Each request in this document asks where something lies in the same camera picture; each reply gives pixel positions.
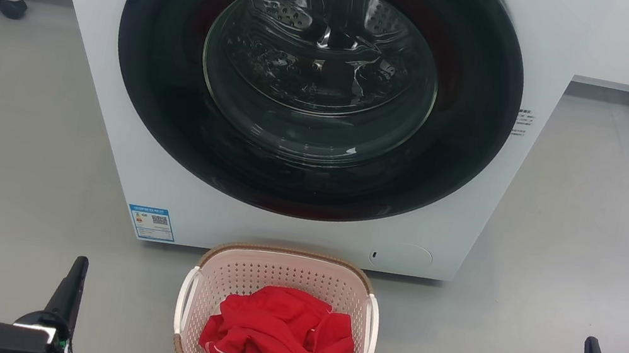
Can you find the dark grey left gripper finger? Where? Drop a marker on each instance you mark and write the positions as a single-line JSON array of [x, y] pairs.
[[69, 295]]

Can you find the pink perforated laundry basket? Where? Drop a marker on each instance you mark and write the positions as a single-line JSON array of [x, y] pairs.
[[273, 272]]

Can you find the blue energy label sticker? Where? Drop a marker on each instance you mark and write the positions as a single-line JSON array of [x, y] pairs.
[[151, 223]]

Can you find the red garment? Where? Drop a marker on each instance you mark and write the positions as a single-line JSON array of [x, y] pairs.
[[275, 336]]

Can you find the black round washer door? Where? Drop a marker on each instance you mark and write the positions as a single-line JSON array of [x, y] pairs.
[[155, 79]]

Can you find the white front-load washing machine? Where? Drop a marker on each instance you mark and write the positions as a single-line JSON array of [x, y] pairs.
[[92, 37]]

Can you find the black caster wheel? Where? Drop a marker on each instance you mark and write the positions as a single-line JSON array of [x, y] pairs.
[[12, 9]]

